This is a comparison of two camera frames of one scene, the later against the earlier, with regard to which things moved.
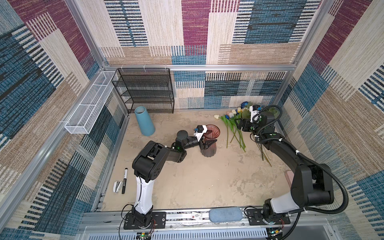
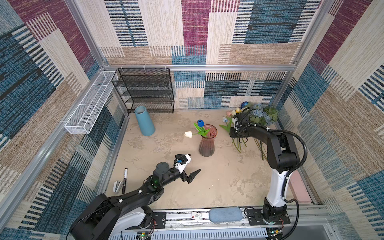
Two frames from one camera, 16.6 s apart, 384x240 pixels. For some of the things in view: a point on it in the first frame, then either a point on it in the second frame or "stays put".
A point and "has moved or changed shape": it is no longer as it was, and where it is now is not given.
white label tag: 198,216 stays put
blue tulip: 243,104 has moved or changed shape
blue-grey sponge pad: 225,214 stays put
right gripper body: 255,128 -> 236,133
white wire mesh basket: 82,119 stays put
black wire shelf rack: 151,88 stays put
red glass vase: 212,133 stays put
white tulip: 217,117 has moved or changed shape
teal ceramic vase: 147,128 stays put
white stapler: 117,186 stays put
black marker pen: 124,180 stays put
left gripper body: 201,145 -> 183,176
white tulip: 231,116 -> 225,120
